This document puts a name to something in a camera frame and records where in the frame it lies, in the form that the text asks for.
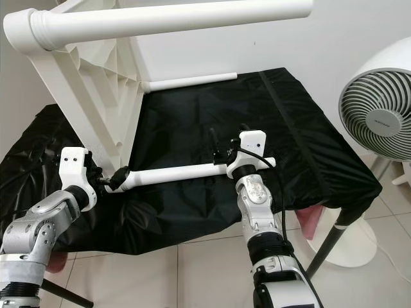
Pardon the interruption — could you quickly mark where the white plastic table leg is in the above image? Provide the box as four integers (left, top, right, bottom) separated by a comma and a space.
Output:
118, 157, 277, 193
30, 0, 315, 53
142, 71, 239, 93

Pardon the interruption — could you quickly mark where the black metal table leg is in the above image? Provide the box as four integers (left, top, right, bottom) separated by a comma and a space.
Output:
304, 220, 352, 279
40, 278, 95, 308

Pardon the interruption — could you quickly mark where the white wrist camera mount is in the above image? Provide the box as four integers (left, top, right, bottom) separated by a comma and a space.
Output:
225, 130, 270, 180
59, 146, 94, 194

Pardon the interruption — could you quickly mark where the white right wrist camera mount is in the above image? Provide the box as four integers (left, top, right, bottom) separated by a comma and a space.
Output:
225, 130, 270, 180

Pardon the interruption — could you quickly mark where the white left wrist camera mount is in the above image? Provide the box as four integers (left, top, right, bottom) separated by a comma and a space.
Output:
59, 146, 94, 194

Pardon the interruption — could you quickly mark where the white plastic children tabletop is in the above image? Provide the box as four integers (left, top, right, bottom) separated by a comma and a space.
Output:
3, 0, 146, 178

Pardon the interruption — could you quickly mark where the white pedestal fan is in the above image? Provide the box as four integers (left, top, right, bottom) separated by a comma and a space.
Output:
304, 35, 411, 270

